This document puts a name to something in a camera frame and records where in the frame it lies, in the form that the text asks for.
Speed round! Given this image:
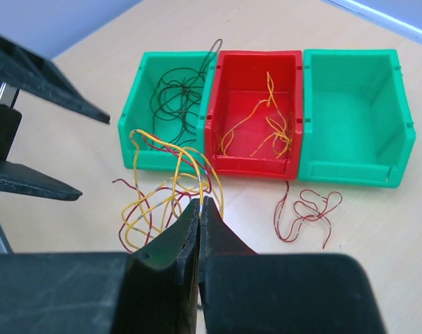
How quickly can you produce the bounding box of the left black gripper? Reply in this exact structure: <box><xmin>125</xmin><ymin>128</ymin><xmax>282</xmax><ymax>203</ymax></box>
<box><xmin>0</xmin><ymin>35</ymin><xmax>111</xmax><ymax>201</ymax></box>

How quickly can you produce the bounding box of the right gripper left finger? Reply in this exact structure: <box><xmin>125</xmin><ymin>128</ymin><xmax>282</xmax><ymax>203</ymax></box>
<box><xmin>0</xmin><ymin>200</ymin><xmax>199</xmax><ymax>333</ymax></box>

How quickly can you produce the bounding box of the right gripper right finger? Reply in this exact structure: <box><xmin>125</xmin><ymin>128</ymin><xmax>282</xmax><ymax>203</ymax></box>
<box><xmin>199</xmin><ymin>198</ymin><xmax>385</xmax><ymax>333</ymax></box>

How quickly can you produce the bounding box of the yellow wire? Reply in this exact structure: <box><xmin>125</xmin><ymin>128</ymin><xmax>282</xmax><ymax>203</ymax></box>
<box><xmin>121</xmin><ymin>129</ymin><xmax>226</xmax><ymax>252</ymax></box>
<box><xmin>219</xmin><ymin>71</ymin><xmax>295</xmax><ymax>160</ymax></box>

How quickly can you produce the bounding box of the red wire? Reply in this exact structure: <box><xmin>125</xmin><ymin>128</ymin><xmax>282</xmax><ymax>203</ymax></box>
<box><xmin>273</xmin><ymin>179</ymin><xmax>343</xmax><ymax>250</ymax></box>
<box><xmin>111</xmin><ymin>133</ymin><xmax>215</xmax><ymax>251</ymax></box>

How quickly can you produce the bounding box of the brown wire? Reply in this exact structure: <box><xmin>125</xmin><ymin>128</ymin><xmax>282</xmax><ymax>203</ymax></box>
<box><xmin>149</xmin><ymin>38</ymin><xmax>224</xmax><ymax>145</ymax></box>

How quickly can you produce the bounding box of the near green plastic bin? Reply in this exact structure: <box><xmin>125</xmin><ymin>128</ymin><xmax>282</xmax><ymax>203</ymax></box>
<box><xmin>118</xmin><ymin>51</ymin><xmax>217</xmax><ymax>171</ymax></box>

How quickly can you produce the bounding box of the green plastic bin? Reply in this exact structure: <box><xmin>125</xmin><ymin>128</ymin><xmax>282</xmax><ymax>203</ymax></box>
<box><xmin>298</xmin><ymin>49</ymin><xmax>416</xmax><ymax>188</ymax></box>
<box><xmin>118</xmin><ymin>51</ymin><xmax>217</xmax><ymax>171</ymax></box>

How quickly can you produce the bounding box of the red plastic bin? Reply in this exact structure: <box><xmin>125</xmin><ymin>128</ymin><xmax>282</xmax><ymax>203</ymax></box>
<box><xmin>205</xmin><ymin>50</ymin><xmax>304</xmax><ymax>180</ymax></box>

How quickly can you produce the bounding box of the far green plastic bin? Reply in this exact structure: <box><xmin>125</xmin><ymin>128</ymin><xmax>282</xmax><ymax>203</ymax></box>
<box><xmin>298</xmin><ymin>49</ymin><xmax>416</xmax><ymax>188</ymax></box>

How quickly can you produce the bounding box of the aluminium table edge frame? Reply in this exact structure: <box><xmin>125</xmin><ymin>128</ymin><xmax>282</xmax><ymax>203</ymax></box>
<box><xmin>328</xmin><ymin>0</ymin><xmax>422</xmax><ymax>45</ymax></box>

